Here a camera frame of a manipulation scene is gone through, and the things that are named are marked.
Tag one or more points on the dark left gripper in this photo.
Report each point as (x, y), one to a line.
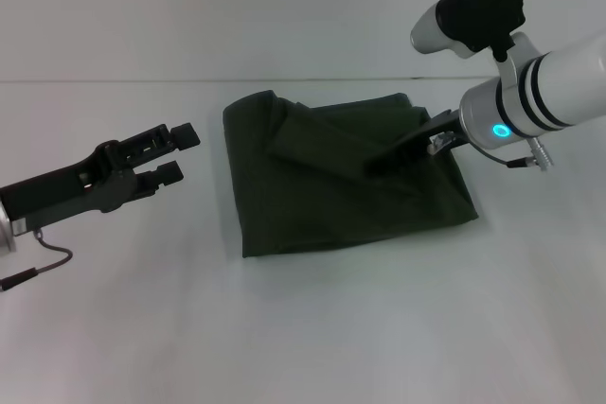
(57, 191)

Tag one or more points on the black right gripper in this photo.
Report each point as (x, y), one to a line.
(433, 127)

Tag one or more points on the dark green t-shirt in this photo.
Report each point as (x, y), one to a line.
(293, 205)

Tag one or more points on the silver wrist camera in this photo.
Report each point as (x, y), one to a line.
(473, 11)

